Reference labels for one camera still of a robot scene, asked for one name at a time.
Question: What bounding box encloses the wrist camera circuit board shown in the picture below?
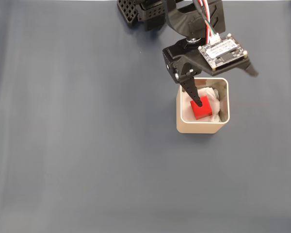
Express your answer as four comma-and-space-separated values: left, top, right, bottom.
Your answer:
197, 33, 249, 72

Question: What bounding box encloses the red cube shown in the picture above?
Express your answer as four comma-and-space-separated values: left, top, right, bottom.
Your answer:
190, 95, 213, 121

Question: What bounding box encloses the dark blue table mat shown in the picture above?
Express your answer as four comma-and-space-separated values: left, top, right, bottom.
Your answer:
0, 0, 291, 233

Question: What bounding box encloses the white tissue paper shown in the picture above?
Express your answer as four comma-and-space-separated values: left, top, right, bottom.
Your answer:
181, 84, 222, 123

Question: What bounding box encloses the multicoloured camera cable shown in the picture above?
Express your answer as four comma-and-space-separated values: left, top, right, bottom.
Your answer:
193, 0, 221, 45

